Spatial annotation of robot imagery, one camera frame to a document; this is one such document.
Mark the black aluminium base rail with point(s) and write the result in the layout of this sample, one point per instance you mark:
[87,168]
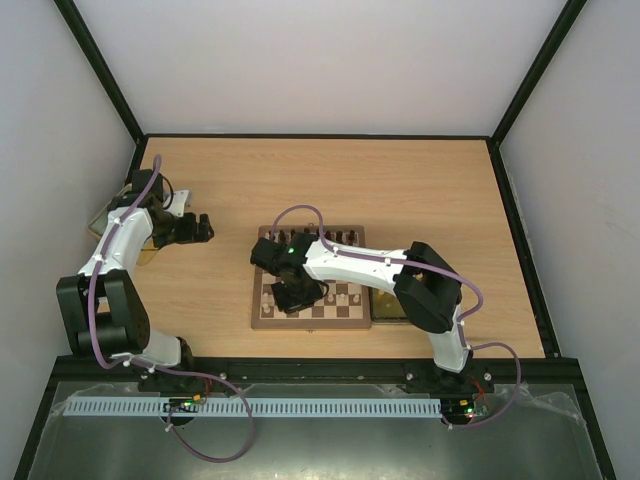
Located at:
[413,376]

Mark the black frame post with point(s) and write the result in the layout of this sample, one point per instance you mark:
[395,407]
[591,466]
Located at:
[552,43]
[89,47]

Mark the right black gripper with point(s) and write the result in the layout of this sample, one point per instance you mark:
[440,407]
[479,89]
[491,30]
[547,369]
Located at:
[296,292]

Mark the grey slotted cable duct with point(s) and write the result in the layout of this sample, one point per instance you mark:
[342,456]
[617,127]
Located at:
[94,406]

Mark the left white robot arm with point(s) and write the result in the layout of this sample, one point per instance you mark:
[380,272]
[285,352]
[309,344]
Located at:
[102,312]

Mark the silver metal tin lid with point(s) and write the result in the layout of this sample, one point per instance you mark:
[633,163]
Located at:
[97,226]

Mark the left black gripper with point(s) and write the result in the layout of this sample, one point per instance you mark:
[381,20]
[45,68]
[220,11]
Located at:
[189,234]

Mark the gold metal tin tray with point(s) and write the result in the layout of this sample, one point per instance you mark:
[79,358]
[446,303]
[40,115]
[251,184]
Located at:
[386,309]

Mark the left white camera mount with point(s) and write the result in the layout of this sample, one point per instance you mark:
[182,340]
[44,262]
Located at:
[178,203]

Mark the right black frame post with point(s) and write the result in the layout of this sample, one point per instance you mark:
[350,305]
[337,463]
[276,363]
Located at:
[552,43]

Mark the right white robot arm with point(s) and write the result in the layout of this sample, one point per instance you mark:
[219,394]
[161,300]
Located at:
[428,290]

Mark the left black frame post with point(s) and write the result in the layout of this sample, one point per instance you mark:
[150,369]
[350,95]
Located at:
[89,47]

